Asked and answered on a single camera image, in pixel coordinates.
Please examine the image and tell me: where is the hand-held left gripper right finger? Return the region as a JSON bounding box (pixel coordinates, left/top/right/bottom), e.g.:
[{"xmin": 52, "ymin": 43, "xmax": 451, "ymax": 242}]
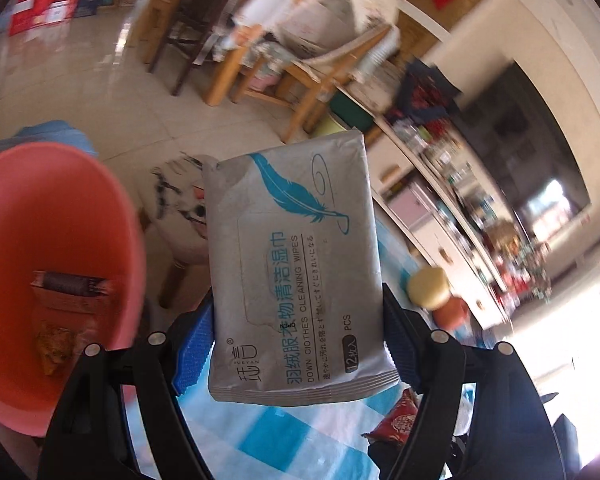
[{"xmin": 380, "ymin": 284, "xmax": 556, "ymax": 480}]

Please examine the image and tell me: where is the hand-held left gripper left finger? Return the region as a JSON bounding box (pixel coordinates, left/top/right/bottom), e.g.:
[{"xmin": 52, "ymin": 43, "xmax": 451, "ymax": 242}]
[{"xmin": 37, "ymin": 290, "xmax": 216, "ymax": 480}]

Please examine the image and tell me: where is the red snack packet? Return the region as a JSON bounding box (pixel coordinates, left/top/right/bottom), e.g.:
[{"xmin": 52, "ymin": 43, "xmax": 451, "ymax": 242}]
[{"xmin": 364, "ymin": 389, "xmax": 422, "ymax": 443}]

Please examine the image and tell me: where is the grey wet wipes packet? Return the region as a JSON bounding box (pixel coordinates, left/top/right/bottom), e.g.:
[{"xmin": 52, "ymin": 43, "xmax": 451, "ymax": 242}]
[{"xmin": 202, "ymin": 129, "xmax": 400, "ymax": 403}]

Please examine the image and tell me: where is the pink plastic bin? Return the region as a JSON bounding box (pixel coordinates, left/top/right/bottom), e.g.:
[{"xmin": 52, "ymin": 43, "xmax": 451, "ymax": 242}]
[{"xmin": 0, "ymin": 142, "xmax": 147, "ymax": 436}]

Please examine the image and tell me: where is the red apple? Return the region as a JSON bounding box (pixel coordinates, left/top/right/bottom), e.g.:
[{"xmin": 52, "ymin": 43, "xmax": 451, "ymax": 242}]
[{"xmin": 431, "ymin": 297, "xmax": 471, "ymax": 331}]

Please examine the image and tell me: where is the large yellow pear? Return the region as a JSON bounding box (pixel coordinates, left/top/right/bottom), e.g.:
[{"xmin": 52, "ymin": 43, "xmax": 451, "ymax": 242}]
[{"xmin": 406, "ymin": 266, "xmax": 452, "ymax": 310}]

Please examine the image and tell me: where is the white tv cabinet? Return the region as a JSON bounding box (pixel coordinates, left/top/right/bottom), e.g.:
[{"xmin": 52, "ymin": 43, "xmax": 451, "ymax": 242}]
[{"xmin": 330, "ymin": 85, "xmax": 518, "ymax": 333}]

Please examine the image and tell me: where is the blue checkered tablecloth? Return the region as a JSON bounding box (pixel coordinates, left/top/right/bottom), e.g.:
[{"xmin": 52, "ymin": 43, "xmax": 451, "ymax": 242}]
[{"xmin": 122, "ymin": 225, "xmax": 461, "ymax": 480}]

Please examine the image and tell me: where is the white printed stool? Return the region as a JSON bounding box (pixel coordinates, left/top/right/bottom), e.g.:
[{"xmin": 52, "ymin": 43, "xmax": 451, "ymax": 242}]
[{"xmin": 147, "ymin": 155, "xmax": 216, "ymax": 308}]

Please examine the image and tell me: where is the yellow snack wrapper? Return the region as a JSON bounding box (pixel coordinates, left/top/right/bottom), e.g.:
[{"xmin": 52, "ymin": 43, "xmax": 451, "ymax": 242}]
[{"xmin": 35, "ymin": 322, "xmax": 88, "ymax": 376}]

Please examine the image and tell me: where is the yellow green bucket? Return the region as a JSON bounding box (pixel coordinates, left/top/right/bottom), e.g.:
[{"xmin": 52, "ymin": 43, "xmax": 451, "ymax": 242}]
[{"xmin": 307, "ymin": 112, "xmax": 351, "ymax": 143}]

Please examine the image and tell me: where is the black television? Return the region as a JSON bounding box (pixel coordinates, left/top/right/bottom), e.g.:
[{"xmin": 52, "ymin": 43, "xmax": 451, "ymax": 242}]
[{"xmin": 457, "ymin": 57, "xmax": 592, "ymax": 221}]

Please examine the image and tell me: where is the dark green box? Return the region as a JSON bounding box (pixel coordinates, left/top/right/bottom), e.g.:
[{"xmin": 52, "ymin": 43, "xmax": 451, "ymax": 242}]
[{"xmin": 330, "ymin": 92, "xmax": 378, "ymax": 131}]

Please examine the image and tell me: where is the blue cloth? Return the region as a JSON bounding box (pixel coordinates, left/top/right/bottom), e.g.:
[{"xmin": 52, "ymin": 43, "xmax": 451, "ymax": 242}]
[{"xmin": 12, "ymin": 120, "xmax": 98, "ymax": 157}]

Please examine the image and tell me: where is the dark wooden chair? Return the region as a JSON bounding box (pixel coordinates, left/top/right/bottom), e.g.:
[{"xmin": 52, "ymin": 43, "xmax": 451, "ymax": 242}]
[{"xmin": 147, "ymin": 0, "xmax": 233, "ymax": 96}]

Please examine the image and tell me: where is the white embroidered chair cover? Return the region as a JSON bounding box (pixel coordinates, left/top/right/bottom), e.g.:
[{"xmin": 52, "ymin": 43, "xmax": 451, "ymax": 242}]
[{"xmin": 280, "ymin": 0, "xmax": 402, "ymax": 68}]

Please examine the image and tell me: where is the red cardboard box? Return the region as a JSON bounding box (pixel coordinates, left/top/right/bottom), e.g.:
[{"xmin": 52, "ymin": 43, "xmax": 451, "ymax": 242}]
[{"xmin": 9, "ymin": 0, "xmax": 81, "ymax": 37}]

